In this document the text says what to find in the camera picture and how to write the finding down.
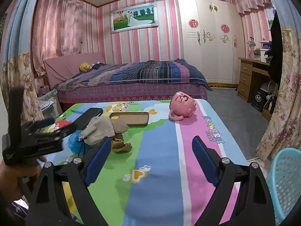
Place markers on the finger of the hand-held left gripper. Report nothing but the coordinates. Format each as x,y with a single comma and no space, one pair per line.
68,129
43,122

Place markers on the olive phone case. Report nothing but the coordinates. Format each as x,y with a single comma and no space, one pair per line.
131,120

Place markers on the white appliance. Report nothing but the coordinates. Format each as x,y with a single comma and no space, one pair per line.
268,88

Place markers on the black bag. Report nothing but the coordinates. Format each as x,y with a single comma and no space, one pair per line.
258,100

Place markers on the blue plastic bag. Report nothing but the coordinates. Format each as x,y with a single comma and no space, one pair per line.
75,144

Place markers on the framed wall picture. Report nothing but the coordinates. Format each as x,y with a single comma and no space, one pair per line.
134,18

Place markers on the teal plastic basket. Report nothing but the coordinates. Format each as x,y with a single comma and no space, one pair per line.
284,181

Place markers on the red round decal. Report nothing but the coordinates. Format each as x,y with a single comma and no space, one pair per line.
193,23
224,27

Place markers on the beige cloth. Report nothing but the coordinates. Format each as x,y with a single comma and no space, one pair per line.
101,128

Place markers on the bed with pink headboard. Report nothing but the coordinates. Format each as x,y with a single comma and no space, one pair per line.
63,67

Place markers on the pink cartoon mug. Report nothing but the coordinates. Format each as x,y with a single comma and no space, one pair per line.
183,104

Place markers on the white wardrobe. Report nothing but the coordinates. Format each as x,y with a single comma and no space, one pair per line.
211,58

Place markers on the blue floral curtain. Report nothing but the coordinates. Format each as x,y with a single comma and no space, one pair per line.
21,70
287,87

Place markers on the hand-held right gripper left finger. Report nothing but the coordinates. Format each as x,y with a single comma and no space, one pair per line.
97,162

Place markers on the yellow duck plush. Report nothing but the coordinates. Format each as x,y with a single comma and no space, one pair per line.
84,67

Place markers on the pink window curtain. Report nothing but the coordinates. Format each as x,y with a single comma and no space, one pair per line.
61,28

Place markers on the wooden desk with drawers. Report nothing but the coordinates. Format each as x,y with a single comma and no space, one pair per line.
247,75

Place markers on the brown paper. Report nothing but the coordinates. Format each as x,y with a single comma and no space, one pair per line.
120,146

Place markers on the plaid patchwork quilt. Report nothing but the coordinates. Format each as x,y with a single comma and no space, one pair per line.
145,74

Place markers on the desk lamp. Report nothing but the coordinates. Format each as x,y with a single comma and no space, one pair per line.
251,43

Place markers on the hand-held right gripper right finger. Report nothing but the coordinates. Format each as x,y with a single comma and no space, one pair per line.
204,161

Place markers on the person's left hand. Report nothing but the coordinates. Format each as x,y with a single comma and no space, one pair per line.
14,176

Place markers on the cartoon printed tablecloth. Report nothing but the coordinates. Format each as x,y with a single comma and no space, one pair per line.
160,181

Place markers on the black zip case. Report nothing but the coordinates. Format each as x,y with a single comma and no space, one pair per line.
90,116

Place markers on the white box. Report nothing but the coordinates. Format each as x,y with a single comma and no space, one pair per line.
258,55

